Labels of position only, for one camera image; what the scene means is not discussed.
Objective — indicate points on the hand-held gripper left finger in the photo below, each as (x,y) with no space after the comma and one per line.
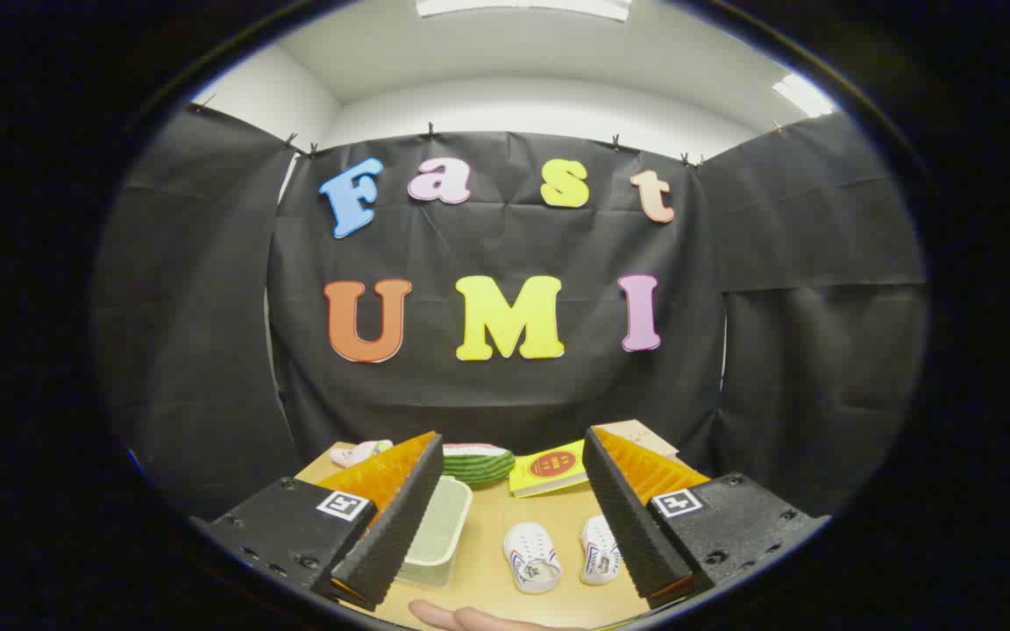
(400,526)

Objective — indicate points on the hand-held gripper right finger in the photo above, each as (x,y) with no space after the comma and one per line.
(632,526)

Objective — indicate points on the cream fabric storage box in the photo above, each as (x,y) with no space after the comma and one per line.
(439,526)

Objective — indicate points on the white canvas shoe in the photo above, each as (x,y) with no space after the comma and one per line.
(597,552)
(531,556)

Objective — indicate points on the pink green plush toy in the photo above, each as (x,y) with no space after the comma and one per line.
(360,452)

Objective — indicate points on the beige book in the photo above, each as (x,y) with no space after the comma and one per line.
(645,436)

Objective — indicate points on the yellow book red circle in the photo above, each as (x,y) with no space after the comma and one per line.
(549,469)

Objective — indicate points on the watermelon slice plush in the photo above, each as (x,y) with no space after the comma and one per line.
(480,464)

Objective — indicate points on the black backdrop cloth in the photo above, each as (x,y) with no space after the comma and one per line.
(514,394)

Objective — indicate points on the small ceiling light panel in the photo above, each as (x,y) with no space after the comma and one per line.
(805,95)

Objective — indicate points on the long ceiling light panel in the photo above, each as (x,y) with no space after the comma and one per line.
(522,7)

